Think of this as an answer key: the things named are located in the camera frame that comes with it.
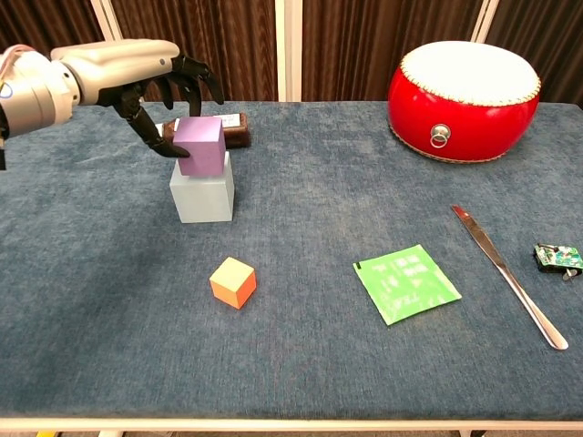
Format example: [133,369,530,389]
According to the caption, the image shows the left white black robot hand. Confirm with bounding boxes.
[49,38,226,159]

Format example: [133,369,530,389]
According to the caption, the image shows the purple cube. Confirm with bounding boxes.
[172,116,228,178]

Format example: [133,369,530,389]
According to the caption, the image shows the orange cube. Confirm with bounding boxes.
[209,256,257,310]

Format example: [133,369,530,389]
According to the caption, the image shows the light blue cube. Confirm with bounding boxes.
[169,151,236,224]

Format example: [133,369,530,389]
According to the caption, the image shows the dark brown bottle white cap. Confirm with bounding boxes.
[154,112,252,150]

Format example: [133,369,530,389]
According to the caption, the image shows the blue table cloth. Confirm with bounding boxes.
[0,99,583,422]

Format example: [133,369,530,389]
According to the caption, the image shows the red drum white skin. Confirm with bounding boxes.
[386,40,543,164]

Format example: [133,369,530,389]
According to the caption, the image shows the green tea sachet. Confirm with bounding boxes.
[353,243,463,327]

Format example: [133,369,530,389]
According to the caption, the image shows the silver table knife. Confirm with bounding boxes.
[450,204,570,351]

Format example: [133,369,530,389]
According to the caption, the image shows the small green circuit board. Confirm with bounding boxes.
[532,242,583,281]

